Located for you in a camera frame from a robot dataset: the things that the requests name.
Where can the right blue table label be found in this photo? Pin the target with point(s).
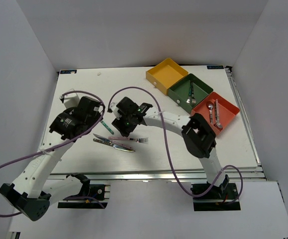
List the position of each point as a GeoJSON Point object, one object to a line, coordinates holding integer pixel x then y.
{"type": "Point", "coordinates": [214, 67]}

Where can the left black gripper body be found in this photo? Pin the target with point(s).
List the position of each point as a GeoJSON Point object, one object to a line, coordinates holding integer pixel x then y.
{"type": "Point", "coordinates": [90, 122]}

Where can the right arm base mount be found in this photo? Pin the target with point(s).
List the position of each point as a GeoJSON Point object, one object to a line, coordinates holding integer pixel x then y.
{"type": "Point", "coordinates": [213, 201]}

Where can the blue table label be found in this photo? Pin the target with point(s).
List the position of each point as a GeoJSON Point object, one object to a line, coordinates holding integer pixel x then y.
{"type": "Point", "coordinates": [71, 71]}
{"type": "Point", "coordinates": [214, 67]}

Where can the green handled fork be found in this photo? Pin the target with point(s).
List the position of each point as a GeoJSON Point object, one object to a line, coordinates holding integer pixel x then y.
{"type": "Point", "coordinates": [189, 99]}

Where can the dark handled fork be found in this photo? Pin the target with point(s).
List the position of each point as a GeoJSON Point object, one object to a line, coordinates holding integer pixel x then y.
{"type": "Point", "coordinates": [193, 100]}

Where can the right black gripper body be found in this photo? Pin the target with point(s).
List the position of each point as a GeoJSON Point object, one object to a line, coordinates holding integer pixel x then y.
{"type": "Point", "coordinates": [124, 123]}

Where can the pink handled fork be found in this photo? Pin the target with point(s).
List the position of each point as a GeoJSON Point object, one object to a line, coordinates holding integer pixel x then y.
{"type": "Point", "coordinates": [137, 140]}

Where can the pink handled knife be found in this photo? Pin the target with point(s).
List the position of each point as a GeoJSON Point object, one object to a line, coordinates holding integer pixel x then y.
{"type": "Point", "coordinates": [107, 140]}

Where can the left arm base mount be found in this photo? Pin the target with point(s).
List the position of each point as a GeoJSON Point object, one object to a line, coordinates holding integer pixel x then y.
{"type": "Point", "coordinates": [90, 196]}

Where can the green container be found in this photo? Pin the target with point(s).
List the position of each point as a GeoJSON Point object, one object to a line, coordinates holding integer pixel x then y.
{"type": "Point", "coordinates": [179, 91]}

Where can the orange container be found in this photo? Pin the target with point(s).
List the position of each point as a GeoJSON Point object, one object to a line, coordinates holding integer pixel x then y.
{"type": "Point", "coordinates": [228, 111]}

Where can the left blue table label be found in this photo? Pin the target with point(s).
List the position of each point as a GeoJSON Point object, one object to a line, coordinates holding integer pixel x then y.
{"type": "Point", "coordinates": [71, 71]}

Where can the green handled knife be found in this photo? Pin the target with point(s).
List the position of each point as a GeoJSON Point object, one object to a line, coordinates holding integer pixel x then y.
{"type": "Point", "coordinates": [107, 127]}

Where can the dark handled knife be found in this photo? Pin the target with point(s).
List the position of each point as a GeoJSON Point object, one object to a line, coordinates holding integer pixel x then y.
{"type": "Point", "coordinates": [115, 146]}

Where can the dark handled spoon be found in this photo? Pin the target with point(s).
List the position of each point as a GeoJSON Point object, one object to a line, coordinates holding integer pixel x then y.
{"type": "Point", "coordinates": [210, 107]}

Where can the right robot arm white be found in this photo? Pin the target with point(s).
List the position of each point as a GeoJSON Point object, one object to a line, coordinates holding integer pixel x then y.
{"type": "Point", "coordinates": [198, 136]}

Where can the pink handled spoon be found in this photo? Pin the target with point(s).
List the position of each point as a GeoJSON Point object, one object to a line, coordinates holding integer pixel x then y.
{"type": "Point", "coordinates": [218, 125]}

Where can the yellow container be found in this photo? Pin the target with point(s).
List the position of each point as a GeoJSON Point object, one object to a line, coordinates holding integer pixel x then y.
{"type": "Point", "coordinates": [165, 74]}

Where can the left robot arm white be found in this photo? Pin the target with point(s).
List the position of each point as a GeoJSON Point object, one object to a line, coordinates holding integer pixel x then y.
{"type": "Point", "coordinates": [28, 193]}

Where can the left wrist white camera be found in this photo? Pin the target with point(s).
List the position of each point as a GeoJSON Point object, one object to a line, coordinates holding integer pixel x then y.
{"type": "Point", "coordinates": [70, 100]}

